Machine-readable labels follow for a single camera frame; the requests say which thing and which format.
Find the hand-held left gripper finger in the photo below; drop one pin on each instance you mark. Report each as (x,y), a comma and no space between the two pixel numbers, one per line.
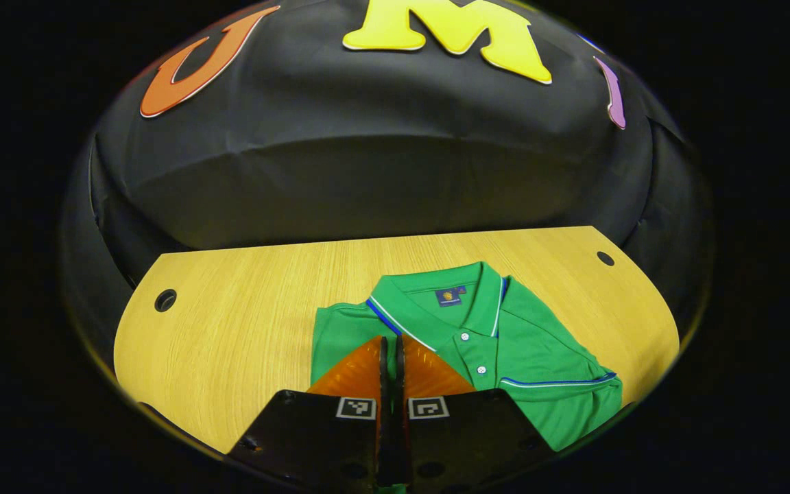
(400,374)
(383,374)

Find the green T-shirt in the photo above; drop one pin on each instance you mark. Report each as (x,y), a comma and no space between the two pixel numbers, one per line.
(532,357)

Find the black backdrop cloth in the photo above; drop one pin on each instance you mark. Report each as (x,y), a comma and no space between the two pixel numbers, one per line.
(367,178)

